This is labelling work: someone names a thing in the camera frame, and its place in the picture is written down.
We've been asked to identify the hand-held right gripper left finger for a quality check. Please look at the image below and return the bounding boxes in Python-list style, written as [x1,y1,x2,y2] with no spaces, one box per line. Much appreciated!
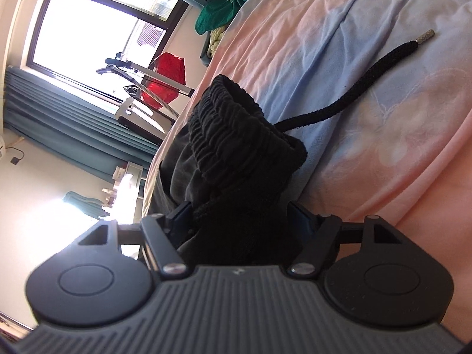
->
[77,201,191,278]

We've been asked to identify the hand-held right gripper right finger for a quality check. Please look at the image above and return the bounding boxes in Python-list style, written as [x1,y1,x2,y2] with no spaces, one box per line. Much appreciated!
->
[286,201,404,279]

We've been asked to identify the black pants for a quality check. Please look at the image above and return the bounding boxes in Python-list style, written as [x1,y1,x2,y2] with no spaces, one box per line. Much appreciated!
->
[150,29,436,266]

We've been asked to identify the white vanity desk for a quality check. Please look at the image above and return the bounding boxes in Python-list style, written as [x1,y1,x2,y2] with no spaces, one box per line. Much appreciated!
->
[111,160,148,216]

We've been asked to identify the row of cosmetic bottles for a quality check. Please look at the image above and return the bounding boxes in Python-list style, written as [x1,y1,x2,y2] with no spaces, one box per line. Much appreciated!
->
[101,186,119,207]

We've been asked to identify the wavy edged mirror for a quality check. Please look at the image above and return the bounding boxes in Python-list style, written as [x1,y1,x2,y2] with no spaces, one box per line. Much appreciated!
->
[63,191,111,219]

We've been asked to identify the bed with pastel sheet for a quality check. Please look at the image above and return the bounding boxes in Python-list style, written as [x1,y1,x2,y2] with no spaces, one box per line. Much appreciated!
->
[142,0,472,340]

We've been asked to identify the garment steamer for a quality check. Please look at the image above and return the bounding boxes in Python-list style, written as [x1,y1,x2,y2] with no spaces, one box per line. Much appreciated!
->
[96,53,196,119]

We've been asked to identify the red cloth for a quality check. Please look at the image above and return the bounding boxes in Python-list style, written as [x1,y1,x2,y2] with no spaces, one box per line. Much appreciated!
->
[142,52,187,109]

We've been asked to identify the cream knit cloth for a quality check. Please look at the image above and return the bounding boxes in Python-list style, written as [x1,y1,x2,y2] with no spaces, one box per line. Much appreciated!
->
[208,26,226,57]

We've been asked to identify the green garment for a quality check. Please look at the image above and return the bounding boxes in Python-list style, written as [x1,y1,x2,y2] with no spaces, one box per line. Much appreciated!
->
[195,0,273,35]

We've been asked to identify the black framed window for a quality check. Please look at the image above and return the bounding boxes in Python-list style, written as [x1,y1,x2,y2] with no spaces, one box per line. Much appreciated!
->
[27,0,190,102]

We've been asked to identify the black folded frame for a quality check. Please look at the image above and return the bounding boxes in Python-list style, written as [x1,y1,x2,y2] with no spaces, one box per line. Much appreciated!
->
[117,98,178,144]

